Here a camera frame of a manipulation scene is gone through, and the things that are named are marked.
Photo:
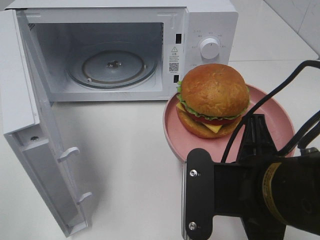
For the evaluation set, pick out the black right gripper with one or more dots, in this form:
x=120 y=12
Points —
x=249 y=187

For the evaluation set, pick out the upper white power knob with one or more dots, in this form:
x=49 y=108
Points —
x=209 y=48

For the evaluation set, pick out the pink round plate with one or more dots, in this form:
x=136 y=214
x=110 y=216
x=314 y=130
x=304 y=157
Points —
x=181 y=141

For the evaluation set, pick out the white microwave door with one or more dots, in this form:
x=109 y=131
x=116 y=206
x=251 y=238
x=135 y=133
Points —
x=29 y=124

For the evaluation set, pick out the white microwave oven body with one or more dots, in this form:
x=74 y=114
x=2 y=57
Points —
x=174 y=27

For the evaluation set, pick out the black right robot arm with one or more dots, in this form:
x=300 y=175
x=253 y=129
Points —
x=299 y=179

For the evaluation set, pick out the burger with lettuce and cheese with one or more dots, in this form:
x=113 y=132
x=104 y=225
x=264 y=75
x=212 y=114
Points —
x=212 y=99

